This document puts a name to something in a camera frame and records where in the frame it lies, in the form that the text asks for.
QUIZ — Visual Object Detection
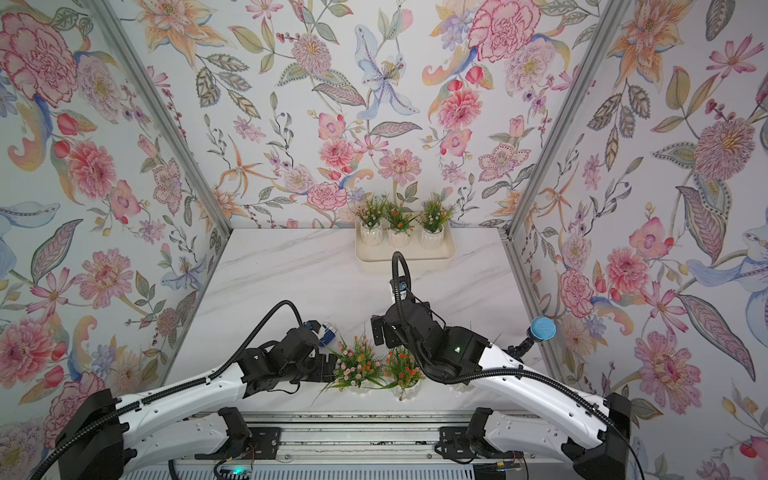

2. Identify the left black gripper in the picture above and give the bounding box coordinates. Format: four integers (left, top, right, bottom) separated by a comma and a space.
283, 349, 350, 386

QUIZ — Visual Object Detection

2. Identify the potted plant red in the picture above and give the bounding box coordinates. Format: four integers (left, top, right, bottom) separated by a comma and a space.
384, 346, 425, 401

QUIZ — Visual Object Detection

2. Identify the potted plant pink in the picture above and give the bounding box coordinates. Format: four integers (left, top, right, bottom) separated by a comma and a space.
325, 335, 386, 391

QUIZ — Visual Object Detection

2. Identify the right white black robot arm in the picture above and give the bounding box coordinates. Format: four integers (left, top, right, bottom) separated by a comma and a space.
371, 251, 640, 479

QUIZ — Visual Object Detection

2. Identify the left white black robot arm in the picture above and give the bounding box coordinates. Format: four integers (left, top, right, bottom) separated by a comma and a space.
31, 309, 334, 479

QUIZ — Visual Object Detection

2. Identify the cream plastic storage box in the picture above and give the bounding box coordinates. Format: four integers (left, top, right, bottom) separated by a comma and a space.
354, 221, 456, 272

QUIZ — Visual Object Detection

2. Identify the small blue object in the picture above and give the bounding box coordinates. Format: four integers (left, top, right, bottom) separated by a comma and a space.
318, 324, 337, 347

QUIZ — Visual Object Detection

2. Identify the aluminium rail frame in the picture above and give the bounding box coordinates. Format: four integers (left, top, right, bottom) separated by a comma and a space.
175, 411, 574, 471

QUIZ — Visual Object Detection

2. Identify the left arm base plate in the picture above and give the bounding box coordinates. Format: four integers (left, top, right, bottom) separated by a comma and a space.
194, 407, 282, 460

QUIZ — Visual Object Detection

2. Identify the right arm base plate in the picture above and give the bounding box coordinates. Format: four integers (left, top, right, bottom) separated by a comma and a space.
434, 407, 523, 464

